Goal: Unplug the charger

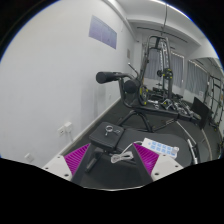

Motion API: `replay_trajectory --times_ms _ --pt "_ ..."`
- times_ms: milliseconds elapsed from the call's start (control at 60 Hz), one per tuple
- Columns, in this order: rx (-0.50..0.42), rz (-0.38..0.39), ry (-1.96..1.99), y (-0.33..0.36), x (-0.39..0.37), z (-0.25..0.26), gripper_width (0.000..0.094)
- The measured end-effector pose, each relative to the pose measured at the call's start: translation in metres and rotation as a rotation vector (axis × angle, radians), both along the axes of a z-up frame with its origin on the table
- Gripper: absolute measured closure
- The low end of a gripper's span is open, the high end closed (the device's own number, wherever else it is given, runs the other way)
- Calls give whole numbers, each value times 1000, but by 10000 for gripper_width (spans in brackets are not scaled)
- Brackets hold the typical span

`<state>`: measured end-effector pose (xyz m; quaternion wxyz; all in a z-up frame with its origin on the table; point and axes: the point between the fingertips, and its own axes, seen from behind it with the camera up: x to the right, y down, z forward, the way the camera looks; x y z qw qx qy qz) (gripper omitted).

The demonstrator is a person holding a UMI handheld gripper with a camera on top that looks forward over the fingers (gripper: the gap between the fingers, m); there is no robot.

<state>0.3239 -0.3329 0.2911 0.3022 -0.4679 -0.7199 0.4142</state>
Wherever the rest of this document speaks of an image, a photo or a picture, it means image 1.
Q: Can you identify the black weight bench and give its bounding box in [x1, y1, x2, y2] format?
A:
[71, 71, 201, 190]

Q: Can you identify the grey window curtain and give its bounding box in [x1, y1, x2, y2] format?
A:
[144, 49, 184, 87]
[186, 61, 208, 95]

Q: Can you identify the grey window curtain left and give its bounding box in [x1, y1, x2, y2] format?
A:
[144, 49, 184, 87]

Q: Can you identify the white wall socket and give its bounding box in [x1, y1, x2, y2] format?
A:
[57, 126, 65, 136]

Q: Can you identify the multi-station gym machine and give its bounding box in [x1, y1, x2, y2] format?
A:
[139, 35, 193, 117]

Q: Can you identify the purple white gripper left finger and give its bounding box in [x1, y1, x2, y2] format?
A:
[43, 144, 89, 181]

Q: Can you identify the purple wall poster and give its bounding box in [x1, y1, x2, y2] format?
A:
[89, 16, 117, 49]

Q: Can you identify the black storage rack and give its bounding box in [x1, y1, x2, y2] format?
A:
[203, 74, 224, 132]

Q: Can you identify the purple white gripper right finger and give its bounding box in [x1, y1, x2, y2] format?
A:
[134, 143, 182, 181]

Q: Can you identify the white charger plug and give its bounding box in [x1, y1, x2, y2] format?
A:
[172, 147, 179, 154]

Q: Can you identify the grey window curtain right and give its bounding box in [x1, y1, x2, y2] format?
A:
[186, 61, 208, 95]

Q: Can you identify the white charger cable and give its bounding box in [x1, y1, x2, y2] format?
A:
[110, 140, 144, 164]

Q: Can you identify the metal spring collar clip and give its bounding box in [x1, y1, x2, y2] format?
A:
[105, 125, 120, 136]

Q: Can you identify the white wall plug adapter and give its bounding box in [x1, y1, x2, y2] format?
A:
[64, 122, 72, 133]

